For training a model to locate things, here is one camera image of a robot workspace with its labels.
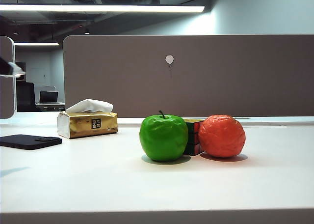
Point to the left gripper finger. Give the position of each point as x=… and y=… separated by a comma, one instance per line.
x=6, y=68

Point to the green apple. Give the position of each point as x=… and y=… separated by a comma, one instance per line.
x=164, y=138

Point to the wrinkled red-orange fruit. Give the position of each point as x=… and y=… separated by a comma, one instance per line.
x=222, y=138

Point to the Rubik's cube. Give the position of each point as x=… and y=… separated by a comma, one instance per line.
x=193, y=138

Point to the dark background cabinet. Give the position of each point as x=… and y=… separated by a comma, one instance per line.
x=22, y=64

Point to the narrow brown desk partition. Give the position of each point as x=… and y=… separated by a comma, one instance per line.
x=6, y=93

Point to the black office chair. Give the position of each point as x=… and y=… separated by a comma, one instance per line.
x=25, y=96

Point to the short ceiling light strip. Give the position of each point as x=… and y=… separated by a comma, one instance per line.
x=36, y=44

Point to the dark background monitor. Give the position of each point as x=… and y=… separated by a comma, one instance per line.
x=49, y=97

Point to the gold tissue pack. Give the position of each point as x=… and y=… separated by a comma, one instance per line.
x=81, y=125

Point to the long ceiling light strip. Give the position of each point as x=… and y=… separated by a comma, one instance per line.
x=98, y=8

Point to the white adhesive hook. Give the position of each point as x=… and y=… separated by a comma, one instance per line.
x=169, y=59

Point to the wide brown desk partition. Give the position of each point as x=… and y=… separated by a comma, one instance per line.
x=220, y=86

